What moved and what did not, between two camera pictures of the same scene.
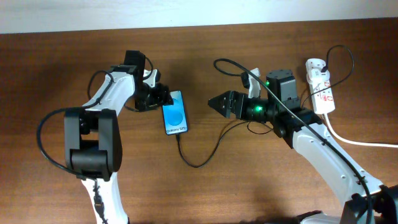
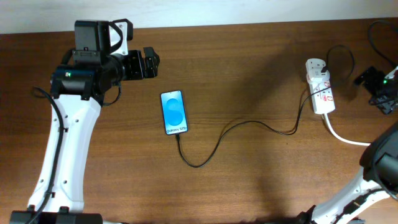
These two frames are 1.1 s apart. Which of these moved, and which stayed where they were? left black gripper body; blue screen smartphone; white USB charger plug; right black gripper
Moved: left black gripper body; right black gripper
Stayed: blue screen smartphone; white USB charger plug
